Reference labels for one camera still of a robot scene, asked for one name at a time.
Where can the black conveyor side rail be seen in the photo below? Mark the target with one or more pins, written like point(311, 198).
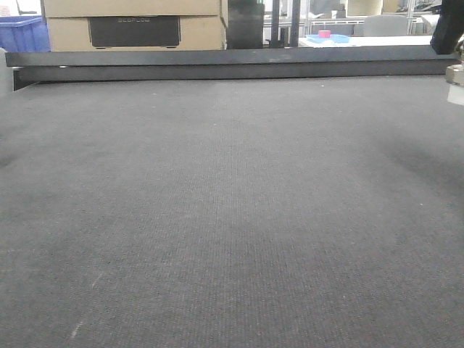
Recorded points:
point(303, 62)

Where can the white background table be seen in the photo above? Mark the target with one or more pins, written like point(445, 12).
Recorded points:
point(372, 41)

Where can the upper cardboard box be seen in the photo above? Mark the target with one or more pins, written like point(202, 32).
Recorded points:
point(101, 8)

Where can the blue plastic crate background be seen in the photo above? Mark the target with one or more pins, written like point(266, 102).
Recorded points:
point(24, 34)

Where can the light blue tray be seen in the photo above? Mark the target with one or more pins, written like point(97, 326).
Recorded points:
point(333, 38)

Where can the black rectangular column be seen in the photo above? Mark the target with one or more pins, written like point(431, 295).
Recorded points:
point(245, 24)

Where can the pink tape roll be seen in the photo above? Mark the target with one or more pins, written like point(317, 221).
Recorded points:
point(324, 33)

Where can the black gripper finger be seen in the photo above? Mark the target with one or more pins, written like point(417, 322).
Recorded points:
point(449, 28)

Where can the lower cardboard box with print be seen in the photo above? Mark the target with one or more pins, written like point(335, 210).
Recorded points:
point(155, 33)

